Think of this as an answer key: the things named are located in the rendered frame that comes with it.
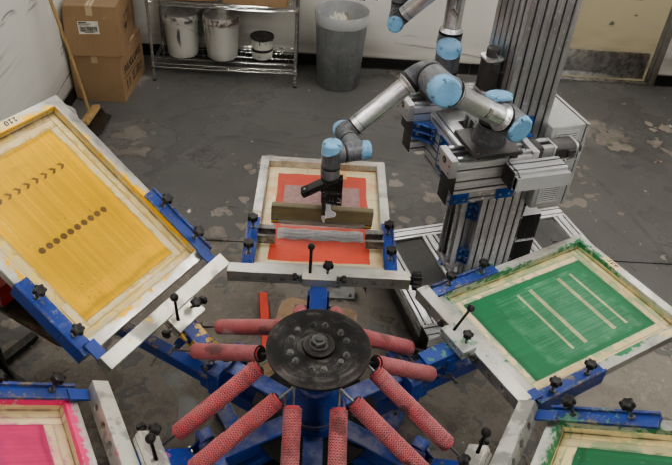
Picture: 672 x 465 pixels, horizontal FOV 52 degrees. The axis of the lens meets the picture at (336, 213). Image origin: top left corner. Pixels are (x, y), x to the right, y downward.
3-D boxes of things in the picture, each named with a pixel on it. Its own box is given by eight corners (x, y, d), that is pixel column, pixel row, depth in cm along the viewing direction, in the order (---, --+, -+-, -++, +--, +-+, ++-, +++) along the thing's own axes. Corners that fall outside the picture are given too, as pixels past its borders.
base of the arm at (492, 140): (495, 129, 306) (500, 109, 300) (512, 147, 295) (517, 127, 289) (465, 132, 302) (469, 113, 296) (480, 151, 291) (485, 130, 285)
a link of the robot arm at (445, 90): (521, 107, 286) (428, 57, 255) (541, 125, 275) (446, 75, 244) (504, 130, 290) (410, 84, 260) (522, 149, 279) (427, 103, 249)
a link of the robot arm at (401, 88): (423, 44, 264) (324, 124, 271) (436, 56, 256) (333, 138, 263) (436, 64, 272) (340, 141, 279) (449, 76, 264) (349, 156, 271)
